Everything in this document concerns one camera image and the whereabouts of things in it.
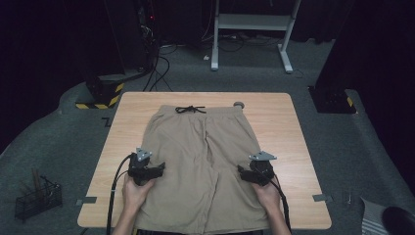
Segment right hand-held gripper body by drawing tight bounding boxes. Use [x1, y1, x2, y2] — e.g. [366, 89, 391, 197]
[249, 150, 278, 187]

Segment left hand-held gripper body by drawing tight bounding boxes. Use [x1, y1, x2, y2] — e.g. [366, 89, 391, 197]
[127, 147, 158, 187]

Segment beige shorts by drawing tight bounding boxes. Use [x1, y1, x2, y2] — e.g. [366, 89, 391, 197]
[134, 104, 272, 235]

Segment person's right hand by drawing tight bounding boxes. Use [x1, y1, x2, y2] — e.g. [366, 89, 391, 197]
[253, 178, 282, 213]

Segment person's left hand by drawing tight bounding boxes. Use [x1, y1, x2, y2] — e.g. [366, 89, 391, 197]
[121, 175, 155, 213]

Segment grey tape strip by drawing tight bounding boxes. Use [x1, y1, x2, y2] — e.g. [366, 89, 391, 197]
[311, 193, 334, 203]
[75, 196, 98, 207]

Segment black yellow striped stand base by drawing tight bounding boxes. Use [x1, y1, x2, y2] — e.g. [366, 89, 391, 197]
[75, 73, 126, 111]

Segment black equipment rack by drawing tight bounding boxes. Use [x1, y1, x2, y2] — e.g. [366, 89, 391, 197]
[135, 0, 161, 71]

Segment dark round object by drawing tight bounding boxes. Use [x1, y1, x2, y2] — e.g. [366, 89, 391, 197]
[381, 206, 415, 235]

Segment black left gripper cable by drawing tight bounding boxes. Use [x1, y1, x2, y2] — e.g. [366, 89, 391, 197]
[106, 153, 135, 235]

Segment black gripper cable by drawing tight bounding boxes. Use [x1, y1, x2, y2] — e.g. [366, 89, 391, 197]
[106, 153, 135, 235]
[258, 167, 293, 233]

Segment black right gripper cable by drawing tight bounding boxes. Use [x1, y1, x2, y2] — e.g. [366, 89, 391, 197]
[258, 167, 293, 233]

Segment black floor cables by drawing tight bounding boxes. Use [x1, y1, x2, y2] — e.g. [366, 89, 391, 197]
[142, 43, 179, 93]

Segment black wire basket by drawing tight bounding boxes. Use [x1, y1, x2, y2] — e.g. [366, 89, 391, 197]
[14, 167, 64, 221]

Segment white metal stand frame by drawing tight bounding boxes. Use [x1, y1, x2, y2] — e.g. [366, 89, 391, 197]
[209, 0, 301, 74]

